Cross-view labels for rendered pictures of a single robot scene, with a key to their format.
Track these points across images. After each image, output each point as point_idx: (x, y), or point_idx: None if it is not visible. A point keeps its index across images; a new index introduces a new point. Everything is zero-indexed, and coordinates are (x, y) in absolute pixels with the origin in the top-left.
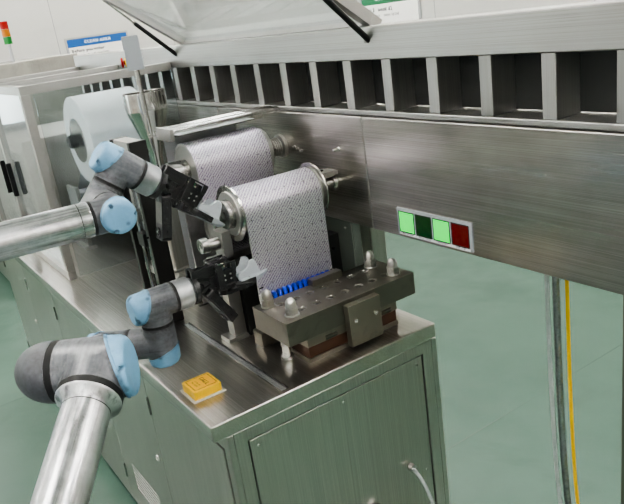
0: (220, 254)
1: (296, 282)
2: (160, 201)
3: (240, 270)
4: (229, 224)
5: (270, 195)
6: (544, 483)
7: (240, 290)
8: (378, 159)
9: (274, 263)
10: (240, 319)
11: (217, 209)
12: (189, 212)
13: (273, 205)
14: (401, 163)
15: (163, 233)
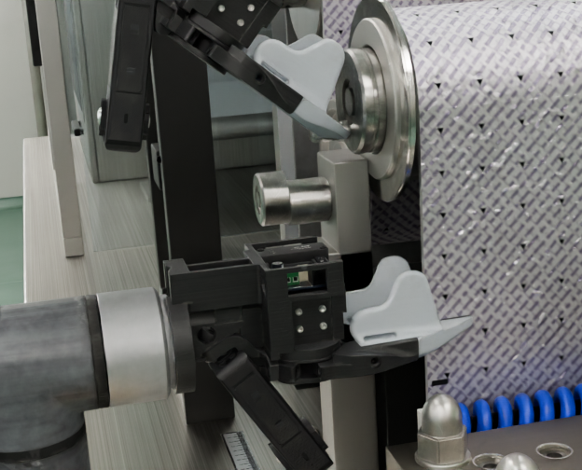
0: (328, 239)
1: (575, 388)
2: (117, 4)
3: (374, 305)
4: (360, 133)
5: (530, 50)
6: None
7: (379, 373)
8: None
9: (504, 304)
10: (363, 469)
11: (325, 71)
12: (215, 62)
13: (534, 89)
14: None
15: (111, 120)
